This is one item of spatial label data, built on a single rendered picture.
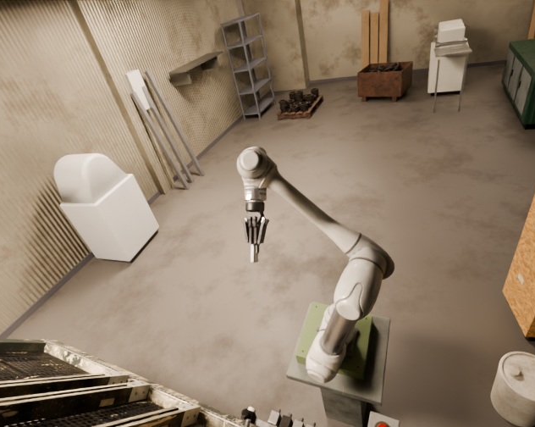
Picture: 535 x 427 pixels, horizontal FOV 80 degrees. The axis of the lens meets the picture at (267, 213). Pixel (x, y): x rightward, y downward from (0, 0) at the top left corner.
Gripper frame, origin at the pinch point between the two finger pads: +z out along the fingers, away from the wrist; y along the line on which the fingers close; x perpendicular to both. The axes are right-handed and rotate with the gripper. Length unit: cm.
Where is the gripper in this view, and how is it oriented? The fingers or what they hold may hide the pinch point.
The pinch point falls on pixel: (254, 252)
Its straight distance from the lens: 126.8
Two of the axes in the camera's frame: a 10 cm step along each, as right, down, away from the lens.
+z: -0.1, 10.0, -0.3
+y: 7.7, -0.1, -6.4
